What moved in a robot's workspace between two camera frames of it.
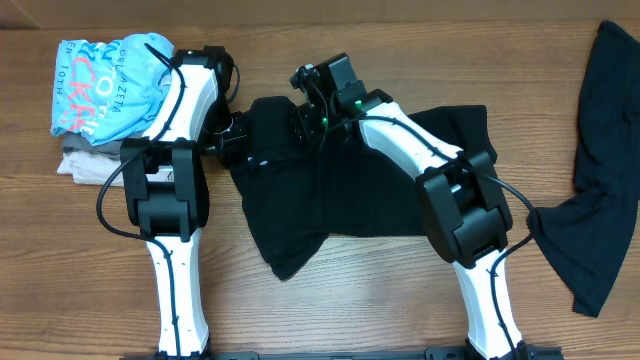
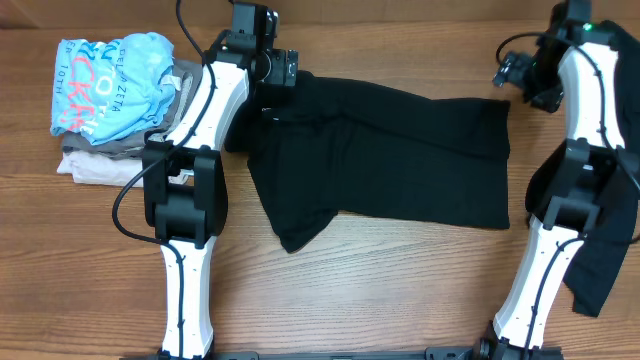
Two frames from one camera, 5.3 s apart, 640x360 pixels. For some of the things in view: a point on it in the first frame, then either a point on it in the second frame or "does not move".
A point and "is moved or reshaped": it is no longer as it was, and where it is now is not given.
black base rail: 434,353 does not move
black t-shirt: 295,192 is moved or reshaped
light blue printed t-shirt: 109,90 does not move
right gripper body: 314,119 to 539,74
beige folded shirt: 91,167 does not move
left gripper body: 222,128 to 273,65
